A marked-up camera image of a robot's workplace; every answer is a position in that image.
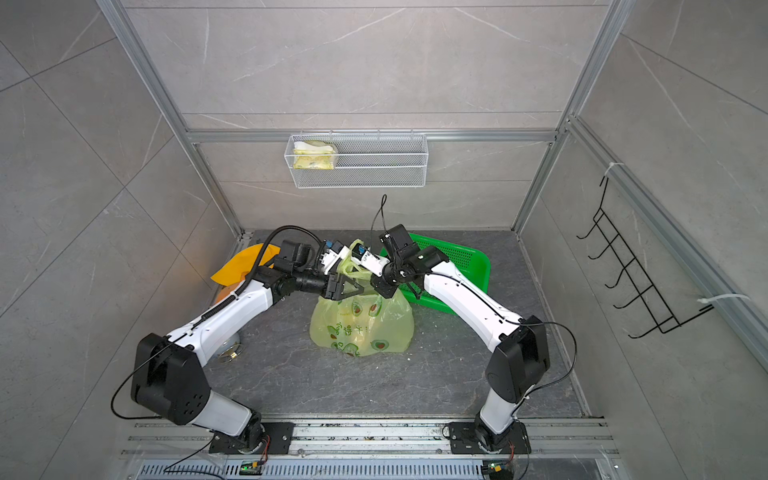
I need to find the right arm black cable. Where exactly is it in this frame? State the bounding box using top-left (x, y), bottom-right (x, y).
top-left (515, 320), bottom-right (578, 415)

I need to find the green plastic basket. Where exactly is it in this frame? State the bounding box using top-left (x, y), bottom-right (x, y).
top-left (400, 233), bottom-right (491, 314)

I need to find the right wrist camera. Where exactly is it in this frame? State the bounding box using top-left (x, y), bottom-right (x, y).
top-left (350, 224), bottom-right (419, 277)

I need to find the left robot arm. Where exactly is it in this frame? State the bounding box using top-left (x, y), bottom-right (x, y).
top-left (130, 241), bottom-right (372, 442)

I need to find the yellow bucket hat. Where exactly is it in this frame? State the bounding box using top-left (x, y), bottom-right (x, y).
top-left (211, 243), bottom-right (264, 287)

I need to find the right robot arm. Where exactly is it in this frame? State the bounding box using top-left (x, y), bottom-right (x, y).
top-left (365, 246), bottom-right (550, 452)

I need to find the yellow-green plastic bag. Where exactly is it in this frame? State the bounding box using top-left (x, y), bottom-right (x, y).
top-left (309, 256), bottom-right (414, 357)

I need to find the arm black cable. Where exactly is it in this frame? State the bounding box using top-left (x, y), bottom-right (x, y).
top-left (515, 320), bottom-right (578, 415)
top-left (239, 224), bottom-right (325, 295)

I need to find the white wire wall basket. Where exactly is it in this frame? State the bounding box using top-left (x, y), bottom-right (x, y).
top-left (284, 132), bottom-right (429, 189)

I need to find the yellow packet in basket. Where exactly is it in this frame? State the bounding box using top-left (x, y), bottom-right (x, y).
top-left (292, 140), bottom-right (338, 170)

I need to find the metal mounting rail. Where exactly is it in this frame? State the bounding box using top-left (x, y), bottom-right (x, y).
top-left (109, 415), bottom-right (629, 479)

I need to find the black wall hook rack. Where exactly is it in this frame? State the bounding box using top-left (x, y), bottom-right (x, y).
top-left (576, 177), bottom-right (714, 340)

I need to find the orange plush toy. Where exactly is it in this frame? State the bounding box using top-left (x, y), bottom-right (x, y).
top-left (214, 285), bottom-right (237, 304)

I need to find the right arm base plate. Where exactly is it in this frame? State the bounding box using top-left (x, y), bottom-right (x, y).
top-left (443, 420), bottom-right (531, 455)

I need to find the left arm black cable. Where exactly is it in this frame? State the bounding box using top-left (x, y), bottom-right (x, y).
top-left (239, 224), bottom-right (325, 295)

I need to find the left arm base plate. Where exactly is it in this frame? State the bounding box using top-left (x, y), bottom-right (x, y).
top-left (208, 422), bottom-right (295, 455)

